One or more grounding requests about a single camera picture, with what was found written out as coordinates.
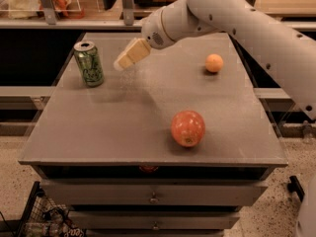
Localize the red apple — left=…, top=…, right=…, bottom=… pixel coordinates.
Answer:
left=171, top=111, right=205, bottom=147

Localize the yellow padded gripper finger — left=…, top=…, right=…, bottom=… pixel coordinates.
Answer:
left=114, top=39, right=151, bottom=71

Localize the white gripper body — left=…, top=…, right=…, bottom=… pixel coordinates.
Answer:
left=141, top=7, right=175, bottom=49

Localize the small orange fruit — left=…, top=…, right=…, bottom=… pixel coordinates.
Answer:
left=205, top=53, right=224, bottom=73

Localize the clear plastic bin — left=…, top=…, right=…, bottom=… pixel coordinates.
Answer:
left=0, top=0, right=84, bottom=19

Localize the black wire basket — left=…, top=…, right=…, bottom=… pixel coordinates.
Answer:
left=16, top=181, right=87, bottom=237

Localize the green soda can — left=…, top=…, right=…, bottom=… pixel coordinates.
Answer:
left=74, top=40, right=104, bottom=87

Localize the black metal stand leg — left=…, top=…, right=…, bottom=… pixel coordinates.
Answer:
left=287, top=176, right=305, bottom=201

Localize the red object inside drawer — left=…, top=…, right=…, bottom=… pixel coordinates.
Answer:
left=139, top=166, right=159, bottom=173

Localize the grey drawer cabinet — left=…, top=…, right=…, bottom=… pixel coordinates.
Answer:
left=20, top=34, right=287, bottom=237

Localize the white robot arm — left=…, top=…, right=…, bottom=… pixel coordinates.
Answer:
left=114, top=0, right=316, bottom=119

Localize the wooden shelf with metal brackets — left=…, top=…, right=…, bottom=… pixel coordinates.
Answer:
left=0, top=0, right=316, bottom=29

